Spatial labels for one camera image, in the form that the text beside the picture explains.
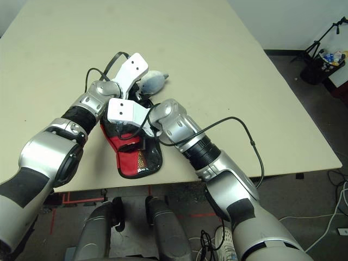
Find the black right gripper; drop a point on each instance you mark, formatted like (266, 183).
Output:
(130, 129)

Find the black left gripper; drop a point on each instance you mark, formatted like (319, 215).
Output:
(134, 93)

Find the black red paddle case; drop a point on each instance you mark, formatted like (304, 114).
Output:
(130, 166)

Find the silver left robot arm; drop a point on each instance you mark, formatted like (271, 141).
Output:
(46, 152)

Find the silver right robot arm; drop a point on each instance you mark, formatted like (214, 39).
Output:
(217, 168)

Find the grey robot right leg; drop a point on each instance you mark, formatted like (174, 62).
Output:
(168, 231)

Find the grey robot leg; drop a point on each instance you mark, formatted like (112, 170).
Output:
(95, 233)
(168, 231)

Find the grey robot left leg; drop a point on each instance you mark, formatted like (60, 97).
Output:
(95, 233)

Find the white mesh sneaker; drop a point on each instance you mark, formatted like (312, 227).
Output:
(224, 239)

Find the black trash bin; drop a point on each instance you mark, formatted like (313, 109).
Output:
(312, 73)

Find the black tripod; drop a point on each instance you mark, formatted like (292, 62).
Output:
(316, 44)

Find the dark red cabinet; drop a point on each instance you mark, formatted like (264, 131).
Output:
(341, 93)

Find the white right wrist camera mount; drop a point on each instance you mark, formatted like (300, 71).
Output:
(122, 111)

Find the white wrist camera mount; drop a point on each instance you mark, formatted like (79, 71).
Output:
(122, 111)
(130, 70)

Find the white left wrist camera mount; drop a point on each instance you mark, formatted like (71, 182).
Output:
(130, 70)

